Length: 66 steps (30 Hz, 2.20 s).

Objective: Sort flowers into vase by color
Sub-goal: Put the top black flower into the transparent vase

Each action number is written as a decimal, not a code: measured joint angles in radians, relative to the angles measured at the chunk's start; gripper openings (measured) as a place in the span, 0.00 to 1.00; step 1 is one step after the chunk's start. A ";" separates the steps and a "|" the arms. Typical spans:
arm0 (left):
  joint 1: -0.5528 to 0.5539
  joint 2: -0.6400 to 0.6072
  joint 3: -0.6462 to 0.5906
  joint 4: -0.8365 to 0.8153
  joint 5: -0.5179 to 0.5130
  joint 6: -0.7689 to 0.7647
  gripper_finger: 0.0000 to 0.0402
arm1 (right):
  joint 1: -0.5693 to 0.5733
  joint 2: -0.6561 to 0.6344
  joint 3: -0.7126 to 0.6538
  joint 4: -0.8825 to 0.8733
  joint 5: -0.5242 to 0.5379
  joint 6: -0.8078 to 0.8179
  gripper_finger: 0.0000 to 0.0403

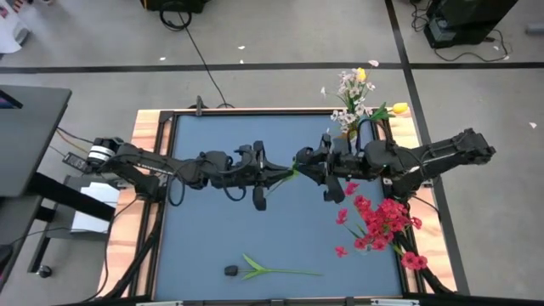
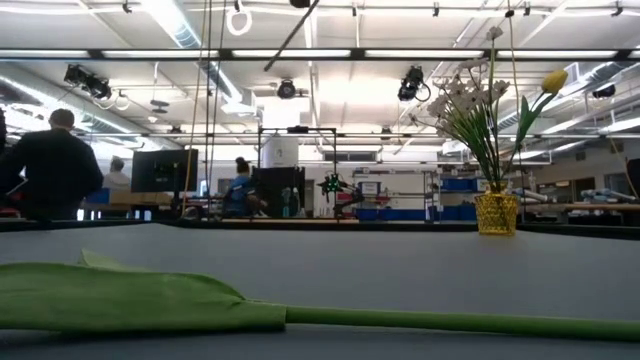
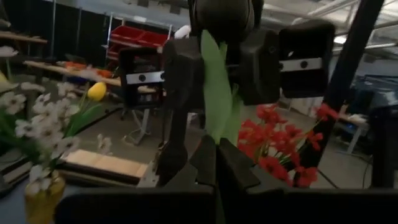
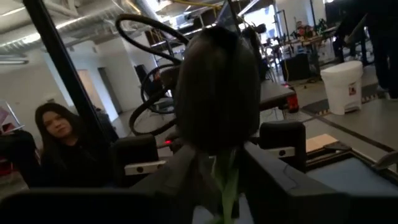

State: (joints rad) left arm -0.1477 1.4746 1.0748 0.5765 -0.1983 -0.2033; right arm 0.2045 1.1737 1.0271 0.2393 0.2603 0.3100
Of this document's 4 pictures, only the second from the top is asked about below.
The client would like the white artificial flower bouquet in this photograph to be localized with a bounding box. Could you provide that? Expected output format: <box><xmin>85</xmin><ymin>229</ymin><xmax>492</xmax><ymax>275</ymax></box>
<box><xmin>408</xmin><ymin>57</ymin><xmax>501</xmax><ymax>196</ymax></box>
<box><xmin>449</xmin><ymin>25</ymin><xmax>512</xmax><ymax>196</ymax></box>

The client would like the yellow artificial tulip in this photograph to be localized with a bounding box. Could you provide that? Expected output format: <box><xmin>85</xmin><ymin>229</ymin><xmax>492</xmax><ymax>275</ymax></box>
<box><xmin>499</xmin><ymin>68</ymin><xmax>570</xmax><ymax>194</ymax></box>

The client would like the yellow glass vase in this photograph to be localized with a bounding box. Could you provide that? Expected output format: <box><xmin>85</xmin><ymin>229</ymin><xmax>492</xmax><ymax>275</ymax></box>
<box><xmin>473</xmin><ymin>192</ymin><xmax>520</xmax><ymax>237</ymax></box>

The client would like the black cabinet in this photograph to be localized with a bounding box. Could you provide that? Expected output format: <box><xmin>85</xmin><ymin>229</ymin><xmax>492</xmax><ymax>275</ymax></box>
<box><xmin>251</xmin><ymin>165</ymin><xmax>307</xmax><ymax>220</ymax></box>

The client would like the white cylinder tank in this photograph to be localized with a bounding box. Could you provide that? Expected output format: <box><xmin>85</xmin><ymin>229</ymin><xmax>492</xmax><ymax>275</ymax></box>
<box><xmin>262</xmin><ymin>136</ymin><xmax>300</xmax><ymax>169</ymax></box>

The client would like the person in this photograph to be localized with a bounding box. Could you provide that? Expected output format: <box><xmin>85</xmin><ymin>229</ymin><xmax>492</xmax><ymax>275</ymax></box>
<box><xmin>222</xmin><ymin>156</ymin><xmax>269</xmax><ymax>219</ymax></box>
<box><xmin>101</xmin><ymin>155</ymin><xmax>133</xmax><ymax>192</ymax></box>
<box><xmin>0</xmin><ymin>108</ymin><xmax>104</xmax><ymax>222</ymax></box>

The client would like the blue-grey table mat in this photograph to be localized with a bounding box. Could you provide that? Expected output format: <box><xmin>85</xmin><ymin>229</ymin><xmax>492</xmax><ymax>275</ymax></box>
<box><xmin>0</xmin><ymin>222</ymin><xmax>640</xmax><ymax>360</ymax></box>

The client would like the blue storage bin row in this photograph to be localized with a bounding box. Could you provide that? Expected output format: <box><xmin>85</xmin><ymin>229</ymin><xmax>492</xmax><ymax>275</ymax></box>
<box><xmin>355</xmin><ymin>204</ymin><xmax>477</xmax><ymax>222</ymax></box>

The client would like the black computer monitor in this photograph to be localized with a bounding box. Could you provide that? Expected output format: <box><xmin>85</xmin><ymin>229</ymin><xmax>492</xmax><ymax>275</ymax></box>
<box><xmin>130</xmin><ymin>148</ymin><xmax>200</xmax><ymax>194</ymax></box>

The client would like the black overhead light beam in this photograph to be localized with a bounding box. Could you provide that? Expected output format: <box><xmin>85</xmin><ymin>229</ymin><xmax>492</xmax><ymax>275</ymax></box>
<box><xmin>0</xmin><ymin>47</ymin><xmax>640</xmax><ymax>62</ymax></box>

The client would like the wooden workbench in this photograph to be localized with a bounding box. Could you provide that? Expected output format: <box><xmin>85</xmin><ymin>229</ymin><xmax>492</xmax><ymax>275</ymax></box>
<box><xmin>519</xmin><ymin>201</ymin><xmax>640</xmax><ymax>226</ymax></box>

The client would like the black rack frame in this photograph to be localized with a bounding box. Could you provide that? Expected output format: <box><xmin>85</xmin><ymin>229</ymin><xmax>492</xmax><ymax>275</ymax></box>
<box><xmin>256</xmin><ymin>126</ymin><xmax>338</xmax><ymax>220</ymax></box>

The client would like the round black ceiling camera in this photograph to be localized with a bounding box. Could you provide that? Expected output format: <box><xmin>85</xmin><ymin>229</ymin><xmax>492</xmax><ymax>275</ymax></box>
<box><xmin>276</xmin><ymin>78</ymin><xmax>298</xmax><ymax>101</ymax></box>

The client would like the white hanging ring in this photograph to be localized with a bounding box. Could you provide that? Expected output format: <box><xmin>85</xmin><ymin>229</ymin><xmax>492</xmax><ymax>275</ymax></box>
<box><xmin>226</xmin><ymin>5</ymin><xmax>254</xmax><ymax>37</ymax></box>

